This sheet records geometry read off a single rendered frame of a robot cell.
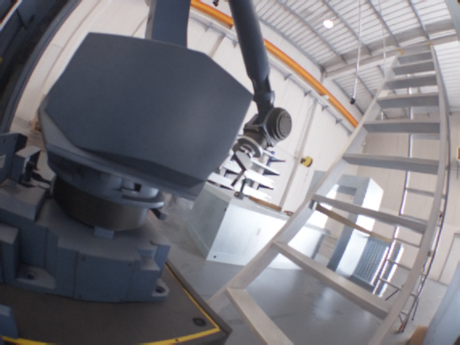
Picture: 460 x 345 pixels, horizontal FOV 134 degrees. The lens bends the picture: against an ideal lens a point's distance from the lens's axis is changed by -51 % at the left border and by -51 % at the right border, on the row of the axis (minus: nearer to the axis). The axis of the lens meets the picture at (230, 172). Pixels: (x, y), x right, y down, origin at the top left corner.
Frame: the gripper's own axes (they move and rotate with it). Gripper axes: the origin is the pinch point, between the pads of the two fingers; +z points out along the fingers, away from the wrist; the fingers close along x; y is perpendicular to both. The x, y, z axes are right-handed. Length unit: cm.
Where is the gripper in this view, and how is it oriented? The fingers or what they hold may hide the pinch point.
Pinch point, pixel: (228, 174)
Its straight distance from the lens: 90.4
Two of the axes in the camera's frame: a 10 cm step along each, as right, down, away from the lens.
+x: 4.8, 6.3, 6.1
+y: 6.4, 2.2, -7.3
